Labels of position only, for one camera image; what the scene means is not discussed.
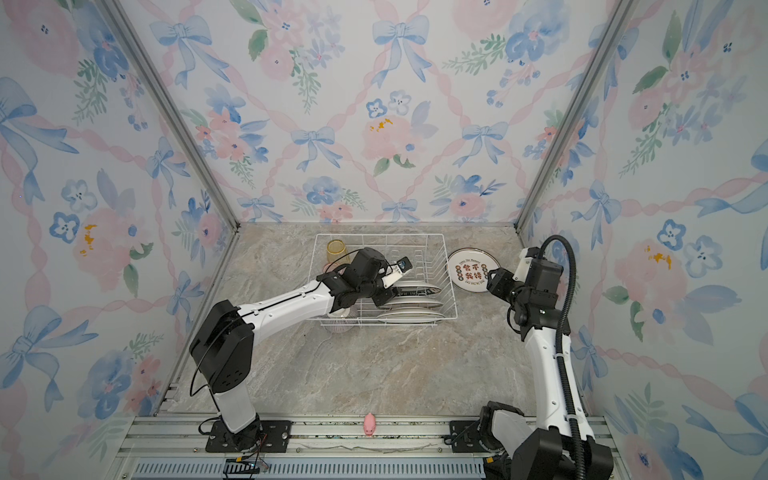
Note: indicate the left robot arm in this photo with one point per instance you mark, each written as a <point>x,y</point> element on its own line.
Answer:
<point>223,346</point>

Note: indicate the yellow plastic cup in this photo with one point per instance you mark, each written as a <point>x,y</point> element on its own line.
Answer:
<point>335,249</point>

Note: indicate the white wire dish rack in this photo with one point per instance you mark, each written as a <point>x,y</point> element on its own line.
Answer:
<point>426,251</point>

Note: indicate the right corner aluminium post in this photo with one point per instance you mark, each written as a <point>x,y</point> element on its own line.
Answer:
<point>607,42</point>

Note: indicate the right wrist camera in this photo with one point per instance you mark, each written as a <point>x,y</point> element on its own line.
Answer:
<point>525,259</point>

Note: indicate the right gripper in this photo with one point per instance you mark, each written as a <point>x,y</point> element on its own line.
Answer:
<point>498,284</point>

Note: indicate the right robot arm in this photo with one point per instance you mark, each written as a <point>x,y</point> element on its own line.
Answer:
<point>561,444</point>

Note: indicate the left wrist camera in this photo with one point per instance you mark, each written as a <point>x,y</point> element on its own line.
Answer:
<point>396,271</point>

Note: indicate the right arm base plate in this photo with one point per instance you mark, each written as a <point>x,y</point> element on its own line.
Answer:
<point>464,437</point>

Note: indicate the clear cup white base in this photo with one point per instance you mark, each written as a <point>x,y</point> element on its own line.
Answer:
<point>339,321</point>

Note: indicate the corner aluminium post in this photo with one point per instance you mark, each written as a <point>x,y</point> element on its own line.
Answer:
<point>607,42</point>
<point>118,20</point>

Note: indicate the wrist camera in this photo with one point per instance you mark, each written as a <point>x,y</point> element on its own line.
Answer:
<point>396,271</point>
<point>525,259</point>

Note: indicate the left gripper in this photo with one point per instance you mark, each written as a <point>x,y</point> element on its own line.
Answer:
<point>388,296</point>

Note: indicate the front white plate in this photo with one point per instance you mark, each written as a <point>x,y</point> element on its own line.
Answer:
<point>408,316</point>

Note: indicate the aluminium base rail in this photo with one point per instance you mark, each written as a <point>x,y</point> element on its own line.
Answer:
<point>173,446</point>

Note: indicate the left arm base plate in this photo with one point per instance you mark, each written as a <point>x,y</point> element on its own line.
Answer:
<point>264,436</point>

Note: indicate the pink pig toy on rail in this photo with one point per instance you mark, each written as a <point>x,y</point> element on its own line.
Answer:
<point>369,425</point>

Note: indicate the left corner aluminium post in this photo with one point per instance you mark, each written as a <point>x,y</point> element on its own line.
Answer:
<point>118,20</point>

